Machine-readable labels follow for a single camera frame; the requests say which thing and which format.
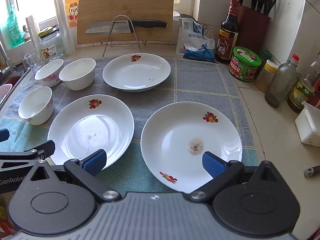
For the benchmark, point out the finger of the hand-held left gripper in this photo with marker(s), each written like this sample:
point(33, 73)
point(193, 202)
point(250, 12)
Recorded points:
point(3, 135)
point(37, 151)

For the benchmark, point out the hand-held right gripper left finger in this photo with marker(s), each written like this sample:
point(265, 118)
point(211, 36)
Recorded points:
point(93, 162)

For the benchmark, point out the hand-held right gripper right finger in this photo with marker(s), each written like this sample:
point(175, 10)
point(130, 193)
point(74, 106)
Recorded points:
point(212, 163)

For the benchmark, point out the white plate with fruit print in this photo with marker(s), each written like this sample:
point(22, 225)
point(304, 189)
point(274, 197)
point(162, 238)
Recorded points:
point(136, 73)
point(175, 130)
point(75, 127)

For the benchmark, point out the white bowl with pink flowers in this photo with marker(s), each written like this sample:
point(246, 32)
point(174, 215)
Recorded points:
point(35, 105)
point(48, 71)

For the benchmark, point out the plain white bowl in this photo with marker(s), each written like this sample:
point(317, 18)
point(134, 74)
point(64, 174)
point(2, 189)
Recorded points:
point(77, 75)

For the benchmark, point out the metal sink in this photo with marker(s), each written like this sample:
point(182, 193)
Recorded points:
point(17, 78)

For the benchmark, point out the grey checkered towel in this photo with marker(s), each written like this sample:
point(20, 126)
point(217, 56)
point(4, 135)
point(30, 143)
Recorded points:
point(195, 87)

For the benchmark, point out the clear glass cup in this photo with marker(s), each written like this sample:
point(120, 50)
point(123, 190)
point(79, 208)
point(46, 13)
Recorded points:
point(33, 61)

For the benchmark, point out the glass jar with lid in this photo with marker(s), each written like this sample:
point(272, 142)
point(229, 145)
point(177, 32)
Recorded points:
point(51, 51)

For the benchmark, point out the spice jar with yellow lid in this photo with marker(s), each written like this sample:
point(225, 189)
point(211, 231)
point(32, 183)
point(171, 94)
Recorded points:
point(265, 80)

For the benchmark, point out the white plastic container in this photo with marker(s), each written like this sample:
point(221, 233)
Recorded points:
point(307, 127)

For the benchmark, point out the glass bottle with red cap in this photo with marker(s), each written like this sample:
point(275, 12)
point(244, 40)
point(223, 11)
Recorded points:
point(280, 85)

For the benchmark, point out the green detergent bottle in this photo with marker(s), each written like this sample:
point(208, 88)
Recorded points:
point(13, 30)

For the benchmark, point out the sauce jar with green lid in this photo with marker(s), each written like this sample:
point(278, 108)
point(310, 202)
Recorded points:
point(243, 62)

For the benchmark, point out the oil bottle with yellow label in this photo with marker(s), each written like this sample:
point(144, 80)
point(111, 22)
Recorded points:
point(300, 95)

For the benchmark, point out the white and blue salt bag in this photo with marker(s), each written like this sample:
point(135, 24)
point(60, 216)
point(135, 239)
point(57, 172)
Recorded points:
point(197, 47)

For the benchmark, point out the dark vinegar bottle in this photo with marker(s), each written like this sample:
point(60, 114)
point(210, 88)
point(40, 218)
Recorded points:
point(226, 45)

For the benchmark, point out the small jar with green cap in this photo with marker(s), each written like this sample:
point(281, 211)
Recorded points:
point(265, 56)

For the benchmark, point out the tall stack of plastic cups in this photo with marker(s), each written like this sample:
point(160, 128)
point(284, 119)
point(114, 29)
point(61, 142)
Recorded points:
point(63, 30)

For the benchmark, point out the brown knife block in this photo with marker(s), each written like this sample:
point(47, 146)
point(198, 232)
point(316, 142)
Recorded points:
point(252, 30)

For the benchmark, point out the orange liquid jug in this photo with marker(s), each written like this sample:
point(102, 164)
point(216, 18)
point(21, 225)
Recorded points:
point(71, 2)

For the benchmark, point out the bamboo cutting board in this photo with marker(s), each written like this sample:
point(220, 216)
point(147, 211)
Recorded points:
point(125, 0)

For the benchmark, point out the black scissors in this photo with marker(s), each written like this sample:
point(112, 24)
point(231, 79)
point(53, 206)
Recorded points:
point(270, 0)

